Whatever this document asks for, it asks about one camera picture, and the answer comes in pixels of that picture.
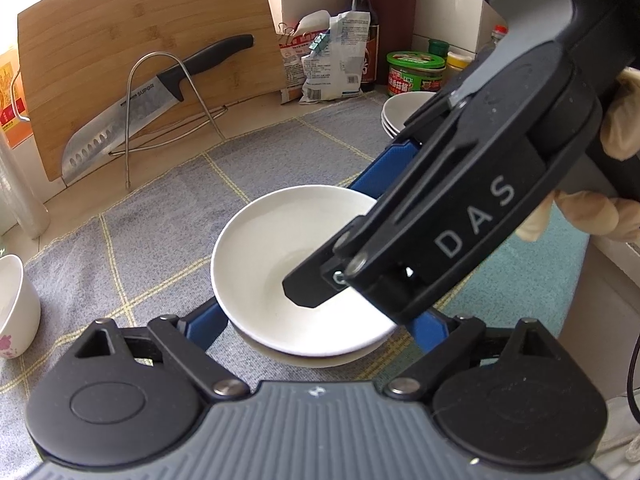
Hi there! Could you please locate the white printed plastic bag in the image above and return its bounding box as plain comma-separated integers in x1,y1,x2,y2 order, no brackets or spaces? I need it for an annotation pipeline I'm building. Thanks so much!
298,9,371,104

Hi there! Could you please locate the white pink flower bowl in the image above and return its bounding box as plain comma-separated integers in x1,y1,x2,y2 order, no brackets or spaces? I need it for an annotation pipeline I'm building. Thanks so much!
211,184,398,357
230,317,399,370
0,253,42,360

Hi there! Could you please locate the grey teal checked dish cloth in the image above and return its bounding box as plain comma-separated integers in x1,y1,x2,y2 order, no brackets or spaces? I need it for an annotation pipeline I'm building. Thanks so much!
0,92,589,467

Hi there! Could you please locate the tall plastic wrap roll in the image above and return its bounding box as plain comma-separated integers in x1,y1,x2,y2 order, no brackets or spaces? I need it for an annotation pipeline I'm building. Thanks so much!
0,134,51,239

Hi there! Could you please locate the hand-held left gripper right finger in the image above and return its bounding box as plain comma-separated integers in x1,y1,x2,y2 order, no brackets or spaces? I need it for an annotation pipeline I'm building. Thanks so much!
386,307,569,402

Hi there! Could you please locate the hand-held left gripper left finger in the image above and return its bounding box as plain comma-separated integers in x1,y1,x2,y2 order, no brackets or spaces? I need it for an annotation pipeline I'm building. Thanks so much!
74,299,250,402

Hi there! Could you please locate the person's right hand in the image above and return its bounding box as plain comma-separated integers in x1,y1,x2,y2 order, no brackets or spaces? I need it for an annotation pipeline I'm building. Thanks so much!
515,66,640,242

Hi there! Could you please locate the dark soy sauce bottle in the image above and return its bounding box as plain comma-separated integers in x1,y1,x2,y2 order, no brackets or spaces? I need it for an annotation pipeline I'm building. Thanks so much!
349,0,381,94

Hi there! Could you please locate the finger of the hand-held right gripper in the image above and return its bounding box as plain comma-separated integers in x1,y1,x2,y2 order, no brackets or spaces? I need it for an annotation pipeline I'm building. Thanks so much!
282,214,383,311
347,87,473,201

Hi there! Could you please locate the green lidded sauce jar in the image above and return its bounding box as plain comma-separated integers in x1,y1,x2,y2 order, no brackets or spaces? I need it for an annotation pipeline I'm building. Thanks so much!
386,50,446,99

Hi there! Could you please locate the brown knife block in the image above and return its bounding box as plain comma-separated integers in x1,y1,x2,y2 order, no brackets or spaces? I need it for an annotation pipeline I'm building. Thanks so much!
367,0,419,52

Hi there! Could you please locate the bamboo cutting board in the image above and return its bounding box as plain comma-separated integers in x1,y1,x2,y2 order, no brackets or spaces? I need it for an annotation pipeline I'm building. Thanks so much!
17,0,289,182

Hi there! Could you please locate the yellow carton box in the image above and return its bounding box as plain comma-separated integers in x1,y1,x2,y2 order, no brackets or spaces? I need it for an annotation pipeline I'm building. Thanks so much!
0,47,34,149

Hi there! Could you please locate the yellow lidded jar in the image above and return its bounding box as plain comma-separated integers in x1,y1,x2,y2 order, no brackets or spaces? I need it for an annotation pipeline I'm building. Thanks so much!
444,51,474,81

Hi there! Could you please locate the black handled kitchen knife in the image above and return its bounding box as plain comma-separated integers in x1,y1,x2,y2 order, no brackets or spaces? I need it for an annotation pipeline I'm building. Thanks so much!
61,33,255,186

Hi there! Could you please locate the black cable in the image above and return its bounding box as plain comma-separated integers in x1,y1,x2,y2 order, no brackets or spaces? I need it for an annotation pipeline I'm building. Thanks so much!
621,329,640,414

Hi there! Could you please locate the metal wire rack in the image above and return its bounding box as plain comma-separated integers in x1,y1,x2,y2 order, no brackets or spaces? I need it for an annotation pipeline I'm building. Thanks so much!
107,52,229,190

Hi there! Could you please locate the clear bottle red cap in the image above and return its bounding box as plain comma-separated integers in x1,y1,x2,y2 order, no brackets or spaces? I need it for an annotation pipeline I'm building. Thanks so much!
479,24,509,57

